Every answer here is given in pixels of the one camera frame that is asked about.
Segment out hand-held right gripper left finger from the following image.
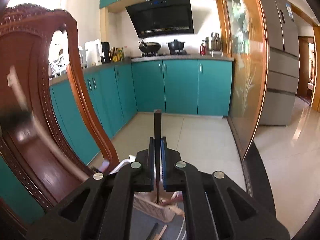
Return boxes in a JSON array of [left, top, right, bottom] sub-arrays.
[[26, 137, 155, 240]]

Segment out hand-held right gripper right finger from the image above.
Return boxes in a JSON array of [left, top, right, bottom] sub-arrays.
[[161, 136, 290, 240]]

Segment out dark brown chopstick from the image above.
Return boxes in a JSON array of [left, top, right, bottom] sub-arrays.
[[154, 109, 162, 204]]

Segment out grey perforated utensil basket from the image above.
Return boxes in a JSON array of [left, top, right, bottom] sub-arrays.
[[110, 155, 185, 223]]

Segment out black chopstick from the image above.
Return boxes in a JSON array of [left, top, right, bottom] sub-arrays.
[[146, 223, 159, 240]]

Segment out teal base cabinets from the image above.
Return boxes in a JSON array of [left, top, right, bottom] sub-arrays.
[[131, 59, 233, 117], [0, 64, 138, 225]]

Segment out blue plaid seat cushion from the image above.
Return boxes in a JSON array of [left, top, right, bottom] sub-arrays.
[[131, 205, 187, 240]]

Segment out gas stove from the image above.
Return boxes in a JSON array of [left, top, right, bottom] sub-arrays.
[[141, 51, 188, 57]]

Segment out grey kitchen countertop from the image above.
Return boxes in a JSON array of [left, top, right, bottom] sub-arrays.
[[49, 54, 234, 85]]

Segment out row of sauce bottles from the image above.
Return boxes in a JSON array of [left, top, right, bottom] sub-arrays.
[[111, 46, 126, 62]]

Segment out black wok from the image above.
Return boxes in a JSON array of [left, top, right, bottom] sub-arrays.
[[138, 41, 162, 53]]

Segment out black lidded pot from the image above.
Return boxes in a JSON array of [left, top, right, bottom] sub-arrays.
[[167, 39, 186, 52]]

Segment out black countertop appliance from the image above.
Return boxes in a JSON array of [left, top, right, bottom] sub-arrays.
[[101, 42, 112, 63]]

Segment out white countertop appliance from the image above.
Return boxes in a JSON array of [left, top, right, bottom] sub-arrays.
[[84, 39, 102, 67]]

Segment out wood-framed frosted glass partition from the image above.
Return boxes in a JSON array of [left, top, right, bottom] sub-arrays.
[[217, 0, 269, 159]]

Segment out white dish rack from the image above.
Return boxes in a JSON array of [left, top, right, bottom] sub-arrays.
[[49, 49, 68, 78]]

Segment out black range hood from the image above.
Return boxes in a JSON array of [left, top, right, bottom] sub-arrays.
[[125, 0, 195, 38]]

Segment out carved wooden chair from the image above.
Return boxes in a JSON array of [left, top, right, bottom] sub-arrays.
[[0, 4, 120, 233]]

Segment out silver refrigerator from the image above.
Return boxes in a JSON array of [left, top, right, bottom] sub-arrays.
[[255, 0, 300, 127]]

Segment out wooden door frame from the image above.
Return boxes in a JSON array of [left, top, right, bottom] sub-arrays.
[[297, 36, 317, 105]]

